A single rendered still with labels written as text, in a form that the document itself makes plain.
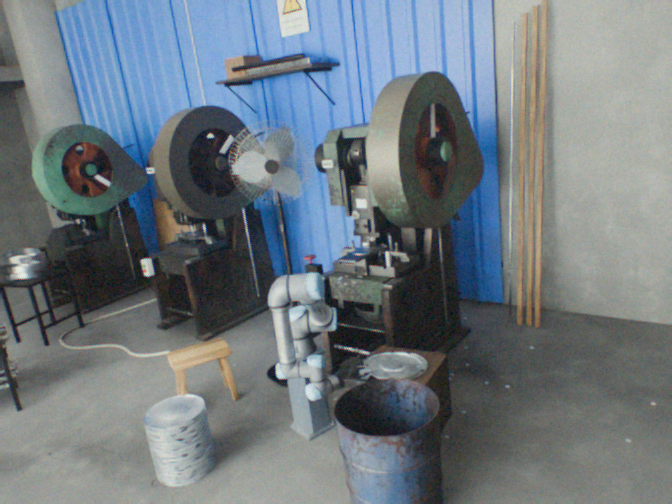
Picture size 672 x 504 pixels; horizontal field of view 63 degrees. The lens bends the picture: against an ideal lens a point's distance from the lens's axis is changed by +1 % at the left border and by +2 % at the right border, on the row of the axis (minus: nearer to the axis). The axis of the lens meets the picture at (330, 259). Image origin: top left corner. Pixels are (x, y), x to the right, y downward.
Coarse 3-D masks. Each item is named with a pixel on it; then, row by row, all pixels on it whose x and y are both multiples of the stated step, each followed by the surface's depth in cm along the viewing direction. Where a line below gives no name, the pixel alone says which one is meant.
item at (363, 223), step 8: (360, 184) 322; (352, 192) 321; (360, 192) 318; (352, 200) 324; (360, 200) 320; (368, 200) 317; (352, 208) 325; (360, 208) 322; (368, 208) 318; (352, 216) 326; (360, 216) 323; (368, 216) 320; (376, 216) 321; (384, 216) 328; (360, 224) 322; (368, 224) 319; (376, 224) 321; (384, 224) 328; (360, 232) 323; (368, 232) 320
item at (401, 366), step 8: (368, 360) 277; (376, 360) 276; (384, 360) 276; (392, 360) 274; (400, 360) 275; (408, 360) 275; (416, 360) 274; (376, 368) 267; (384, 368) 266; (392, 368) 265; (400, 368) 265; (408, 368) 266; (416, 368) 266; (376, 376) 259; (384, 376) 259; (392, 376) 259; (400, 376) 258; (408, 376) 257
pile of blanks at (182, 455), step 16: (160, 432) 253; (176, 432) 253; (192, 432) 258; (208, 432) 269; (160, 448) 257; (176, 448) 256; (192, 448) 260; (208, 448) 267; (160, 464) 261; (176, 464) 258; (192, 464) 260; (208, 464) 268; (160, 480) 265; (176, 480) 261; (192, 480) 262
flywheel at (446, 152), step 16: (432, 112) 287; (432, 128) 289; (448, 128) 312; (416, 144) 287; (432, 144) 285; (448, 144) 286; (416, 160) 288; (432, 160) 286; (448, 160) 289; (448, 176) 316; (432, 192) 305
